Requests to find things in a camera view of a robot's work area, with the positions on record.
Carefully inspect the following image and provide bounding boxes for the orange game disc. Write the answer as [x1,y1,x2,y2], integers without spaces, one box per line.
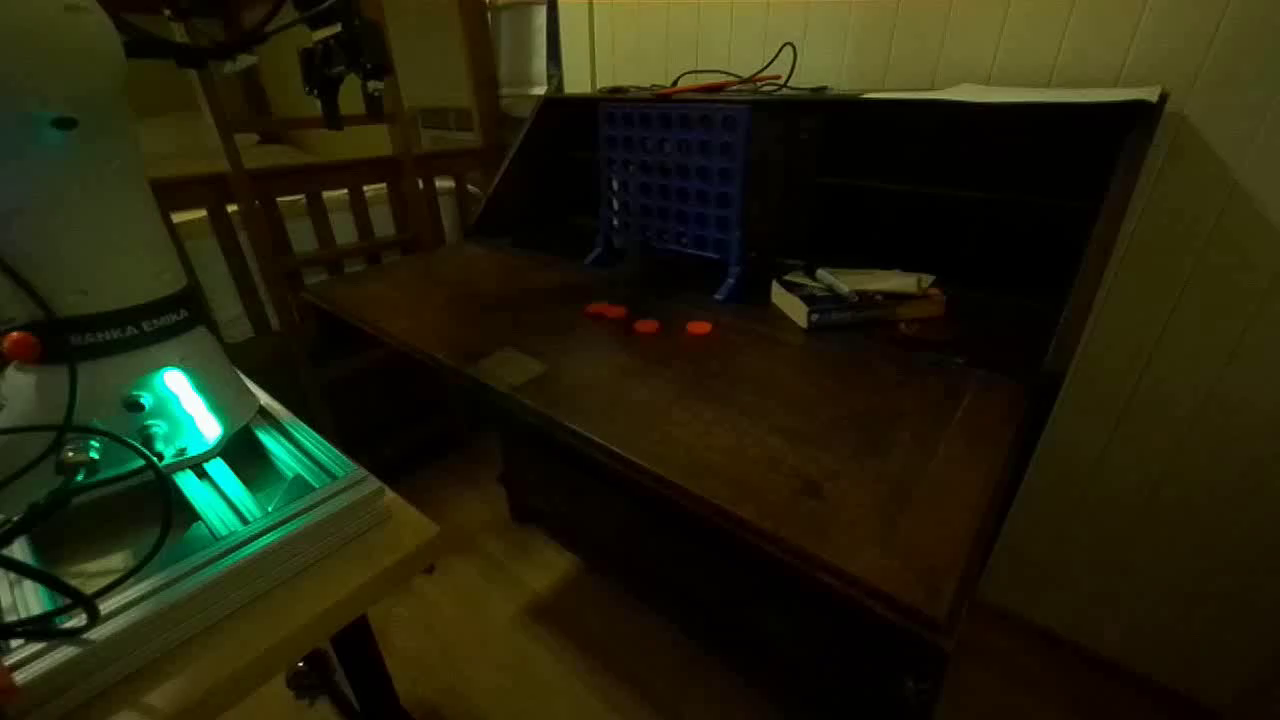
[630,317,658,334]
[583,298,629,318]
[685,318,716,334]

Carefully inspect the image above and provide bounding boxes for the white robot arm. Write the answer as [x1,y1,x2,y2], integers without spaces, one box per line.
[0,0,261,515]

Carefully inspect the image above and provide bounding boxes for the dark wooden secretary desk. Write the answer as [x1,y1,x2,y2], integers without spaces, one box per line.
[306,94,1162,720]

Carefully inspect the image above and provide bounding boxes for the stack of books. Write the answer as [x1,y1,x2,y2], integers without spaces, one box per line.
[766,268,949,333]

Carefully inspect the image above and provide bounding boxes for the blue connect four grid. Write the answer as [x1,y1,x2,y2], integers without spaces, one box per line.
[583,99,753,298]

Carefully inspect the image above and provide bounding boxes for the wooden chair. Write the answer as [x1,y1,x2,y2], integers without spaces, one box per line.
[153,0,499,341]

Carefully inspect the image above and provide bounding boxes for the white paper sheet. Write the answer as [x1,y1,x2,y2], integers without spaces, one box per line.
[859,83,1162,103]

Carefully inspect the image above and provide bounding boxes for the red and black cables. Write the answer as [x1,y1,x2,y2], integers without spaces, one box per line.
[596,36,831,99]

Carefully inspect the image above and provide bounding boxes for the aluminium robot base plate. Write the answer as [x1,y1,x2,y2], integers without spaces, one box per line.
[2,400,383,720]

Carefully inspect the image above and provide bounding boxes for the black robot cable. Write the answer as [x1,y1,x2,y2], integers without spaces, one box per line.
[0,256,176,644]

